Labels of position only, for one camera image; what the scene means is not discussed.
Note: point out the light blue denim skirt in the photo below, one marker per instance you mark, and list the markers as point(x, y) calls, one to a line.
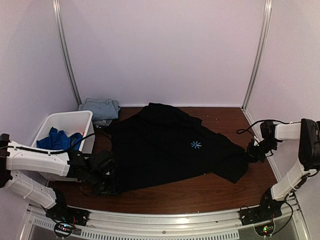
point(102, 109)

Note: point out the blue garment in bin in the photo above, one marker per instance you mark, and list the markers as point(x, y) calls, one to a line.
point(58, 140)

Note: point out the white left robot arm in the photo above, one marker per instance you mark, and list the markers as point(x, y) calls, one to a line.
point(15, 158)

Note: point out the right aluminium frame post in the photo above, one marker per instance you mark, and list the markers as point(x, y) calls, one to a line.
point(264, 31)

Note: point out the black garment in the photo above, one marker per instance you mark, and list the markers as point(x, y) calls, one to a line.
point(162, 144)

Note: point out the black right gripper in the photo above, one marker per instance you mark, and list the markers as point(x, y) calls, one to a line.
point(251, 154)

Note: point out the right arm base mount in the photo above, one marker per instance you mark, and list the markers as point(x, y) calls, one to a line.
point(262, 217)

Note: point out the left aluminium frame post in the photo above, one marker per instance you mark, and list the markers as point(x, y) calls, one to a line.
point(65, 51)

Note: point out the aluminium frame post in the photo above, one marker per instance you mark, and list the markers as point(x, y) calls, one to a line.
point(264, 31)
point(65, 51)

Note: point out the front aluminium rail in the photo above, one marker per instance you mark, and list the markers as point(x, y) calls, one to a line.
point(217, 225)

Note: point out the folded grey button shirt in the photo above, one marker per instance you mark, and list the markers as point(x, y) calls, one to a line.
point(102, 123)

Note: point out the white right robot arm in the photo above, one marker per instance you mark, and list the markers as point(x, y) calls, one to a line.
point(281, 162)

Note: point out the white plastic laundry bin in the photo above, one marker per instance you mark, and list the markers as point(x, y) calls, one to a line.
point(71, 123)

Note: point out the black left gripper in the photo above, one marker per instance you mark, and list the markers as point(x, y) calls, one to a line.
point(111, 189)

